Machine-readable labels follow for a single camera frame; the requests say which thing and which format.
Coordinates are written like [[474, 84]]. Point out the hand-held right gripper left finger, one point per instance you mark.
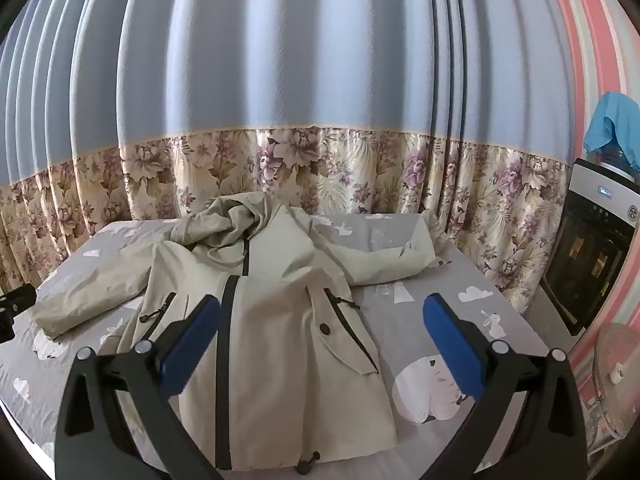
[[192, 340]]

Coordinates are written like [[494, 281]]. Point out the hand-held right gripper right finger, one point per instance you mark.
[[452, 345]]

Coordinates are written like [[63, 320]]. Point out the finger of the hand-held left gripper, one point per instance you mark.
[[15, 305]]

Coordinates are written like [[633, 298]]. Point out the beige hooded jacket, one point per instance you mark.
[[280, 270]]

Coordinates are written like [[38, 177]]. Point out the grey printed bed sheet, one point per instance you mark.
[[450, 280]]

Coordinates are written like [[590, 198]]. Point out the round woven basket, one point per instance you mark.
[[615, 350]]

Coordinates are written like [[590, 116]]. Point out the white and black water dispenser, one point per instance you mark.
[[590, 250]]

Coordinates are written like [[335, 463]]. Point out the water bottle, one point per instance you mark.
[[616, 159]]

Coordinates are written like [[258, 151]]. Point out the blue cloth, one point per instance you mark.
[[612, 115]]

